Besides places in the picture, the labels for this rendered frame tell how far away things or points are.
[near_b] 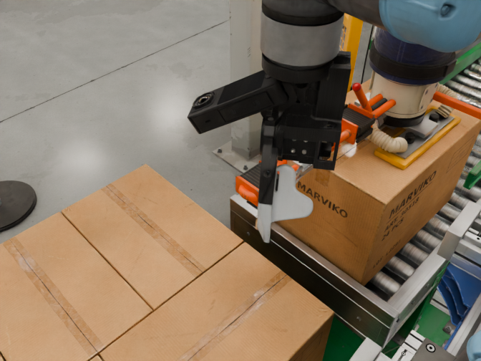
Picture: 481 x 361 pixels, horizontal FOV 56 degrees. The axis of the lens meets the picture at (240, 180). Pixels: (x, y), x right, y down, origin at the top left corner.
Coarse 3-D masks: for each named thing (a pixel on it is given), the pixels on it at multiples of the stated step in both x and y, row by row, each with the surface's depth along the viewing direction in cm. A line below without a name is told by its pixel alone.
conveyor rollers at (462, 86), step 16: (480, 64) 260; (464, 80) 244; (480, 80) 247; (464, 96) 231; (480, 96) 233; (480, 144) 206; (464, 176) 189; (464, 192) 183; (480, 192) 179; (448, 208) 172; (432, 224) 168; (448, 224) 167; (416, 240) 165; (432, 240) 161; (416, 256) 157; (400, 272) 153; (384, 288) 148
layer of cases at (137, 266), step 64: (128, 192) 180; (0, 256) 156; (64, 256) 156; (128, 256) 156; (192, 256) 156; (256, 256) 156; (0, 320) 138; (64, 320) 138; (128, 320) 138; (192, 320) 138; (256, 320) 138; (320, 320) 138
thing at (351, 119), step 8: (352, 104) 124; (344, 112) 123; (352, 112) 123; (360, 112) 123; (368, 112) 121; (344, 120) 118; (352, 120) 120; (360, 120) 120; (368, 120) 119; (344, 128) 120; (352, 128) 118; (360, 128) 117; (368, 128) 122; (352, 136) 119; (360, 136) 119; (352, 144) 120
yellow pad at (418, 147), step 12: (432, 108) 148; (432, 120) 139; (444, 120) 142; (456, 120) 142; (408, 132) 137; (432, 132) 137; (444, 132) 138; (408, 144) 133; (420, 144) 133; (432, 144) 135; (384, 156) 130; (396, 156) 129; (408, 156) 129
